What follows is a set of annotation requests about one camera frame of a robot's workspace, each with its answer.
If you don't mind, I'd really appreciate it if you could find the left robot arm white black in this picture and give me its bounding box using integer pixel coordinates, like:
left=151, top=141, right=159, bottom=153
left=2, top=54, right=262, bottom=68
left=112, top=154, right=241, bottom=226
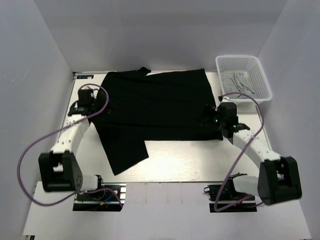
left=38, top=85, right=109, bottom=193

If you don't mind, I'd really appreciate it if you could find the blue label sticker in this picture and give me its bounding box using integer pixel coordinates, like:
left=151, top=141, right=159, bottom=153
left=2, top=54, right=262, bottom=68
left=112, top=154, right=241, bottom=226
left=76, top=74, right=94, bottom=80

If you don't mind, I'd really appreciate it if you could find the grey t shirt in basket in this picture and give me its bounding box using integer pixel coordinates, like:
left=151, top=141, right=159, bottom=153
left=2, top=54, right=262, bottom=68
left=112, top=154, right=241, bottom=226
left=221, top=71, right=256, bottom=97

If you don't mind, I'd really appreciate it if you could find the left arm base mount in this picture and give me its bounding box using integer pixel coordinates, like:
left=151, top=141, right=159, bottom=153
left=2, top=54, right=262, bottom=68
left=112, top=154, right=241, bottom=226
left=72, top=183, right=127, bottom=212

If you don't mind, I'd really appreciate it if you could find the black t shirt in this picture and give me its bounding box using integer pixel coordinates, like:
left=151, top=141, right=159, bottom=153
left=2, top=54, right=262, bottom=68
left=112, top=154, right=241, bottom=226
left=92, top=67, right=223, bottom=175

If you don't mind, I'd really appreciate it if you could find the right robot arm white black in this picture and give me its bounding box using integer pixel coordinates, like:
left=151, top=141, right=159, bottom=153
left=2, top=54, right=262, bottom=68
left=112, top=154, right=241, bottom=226
left=200, top=102, right=302, bottom=206

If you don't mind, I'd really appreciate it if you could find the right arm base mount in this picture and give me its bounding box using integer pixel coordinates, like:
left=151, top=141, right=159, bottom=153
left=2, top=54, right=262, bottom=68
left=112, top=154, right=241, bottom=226
left=203, top=184, right=257, bottom=213

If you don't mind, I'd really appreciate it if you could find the white plastic basket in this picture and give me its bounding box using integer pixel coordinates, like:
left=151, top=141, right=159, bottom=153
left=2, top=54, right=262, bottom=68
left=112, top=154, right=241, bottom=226
left=215, top=55, right=273, bottom=104

